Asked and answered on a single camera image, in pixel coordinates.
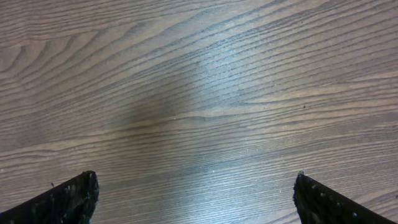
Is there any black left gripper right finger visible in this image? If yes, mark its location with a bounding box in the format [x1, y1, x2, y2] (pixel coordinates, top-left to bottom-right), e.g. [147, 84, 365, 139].
[293, 170, 395, 224]

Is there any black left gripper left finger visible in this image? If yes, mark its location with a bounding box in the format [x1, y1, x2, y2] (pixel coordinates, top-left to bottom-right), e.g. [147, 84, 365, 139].
[1, 170, 100, 224]

